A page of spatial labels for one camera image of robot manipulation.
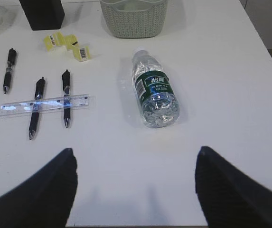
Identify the black pen under ruler left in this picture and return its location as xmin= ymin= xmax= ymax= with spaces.
xmin=28 ymin=77 xmax=46 ymax=140

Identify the black pen under ruler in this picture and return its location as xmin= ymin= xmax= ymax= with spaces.
xmin=28 ymin=77 xmax=46 ymax=140
xmin=62 ymin=70 xmax=71 ymax=128

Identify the black pen under ruler right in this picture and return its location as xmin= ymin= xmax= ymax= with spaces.
xmin=62 ymin=70 xmax=71 ymax=128

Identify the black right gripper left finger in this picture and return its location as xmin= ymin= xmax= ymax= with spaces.
xmin=0 ymin=148 xmax=78 ymax=228

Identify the pale green woven basket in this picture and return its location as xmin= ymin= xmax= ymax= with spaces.
xmin=100 ymin=0 xmax=168 ymax=38

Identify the clear water bottle green label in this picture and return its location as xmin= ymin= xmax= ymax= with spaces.
xmin=132 ymin=48 xmax=180 ymax=128

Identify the clear plastic ruler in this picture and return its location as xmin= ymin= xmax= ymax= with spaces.
xmin=0 ymin=94 xmax=94 ymax=117

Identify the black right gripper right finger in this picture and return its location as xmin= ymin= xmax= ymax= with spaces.
xmin=195 ymin=146 xmax=272 ymax=228

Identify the yellow waste paper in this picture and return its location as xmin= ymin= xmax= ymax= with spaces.
xmin=43 ymin=32 xmax=91 ymax=62

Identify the black pen far left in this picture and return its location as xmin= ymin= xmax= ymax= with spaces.
xmin=3 ymin=48 xmax=17 ymax=94

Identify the black square pen holder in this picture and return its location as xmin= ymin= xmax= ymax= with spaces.
xmin=19 ymin=0 xmax=65 ymax=31

